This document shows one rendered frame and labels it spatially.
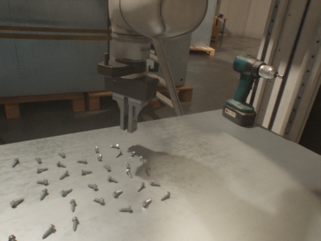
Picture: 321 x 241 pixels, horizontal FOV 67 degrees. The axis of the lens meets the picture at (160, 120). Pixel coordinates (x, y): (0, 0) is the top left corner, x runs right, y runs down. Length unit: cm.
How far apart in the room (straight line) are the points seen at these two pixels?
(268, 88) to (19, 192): 125
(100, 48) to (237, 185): 215
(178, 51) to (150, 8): 254
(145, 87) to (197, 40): 643
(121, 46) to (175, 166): 31
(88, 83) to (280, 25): 184
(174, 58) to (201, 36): 413
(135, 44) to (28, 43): 197
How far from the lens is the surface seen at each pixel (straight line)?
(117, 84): 61
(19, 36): 174
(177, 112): 225
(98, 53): 256
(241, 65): 90
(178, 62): 294
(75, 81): 258
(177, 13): 37
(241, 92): 92
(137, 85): 57
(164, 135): 76
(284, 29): 142
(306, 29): 136
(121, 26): 54
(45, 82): 256
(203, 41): 702
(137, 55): 56
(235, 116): 92
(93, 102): 257
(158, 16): 37
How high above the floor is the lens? 101
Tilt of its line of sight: 25 degrees down
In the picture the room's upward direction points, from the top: 5 degrees clockwise
